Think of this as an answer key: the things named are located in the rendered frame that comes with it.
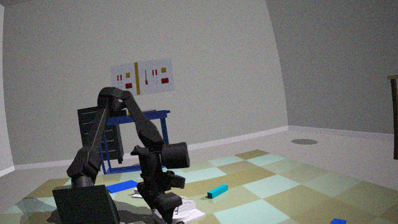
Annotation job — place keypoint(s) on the small cyan rectangular block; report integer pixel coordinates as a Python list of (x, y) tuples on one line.
[(217, 191)]

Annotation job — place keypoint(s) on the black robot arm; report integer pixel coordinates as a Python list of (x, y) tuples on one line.
[(87, 163)]

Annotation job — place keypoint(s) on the blue flat bar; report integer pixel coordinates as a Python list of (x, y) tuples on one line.
[(338, 221)]

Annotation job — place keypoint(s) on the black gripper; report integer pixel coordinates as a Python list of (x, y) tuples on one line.
[(152, 190)]

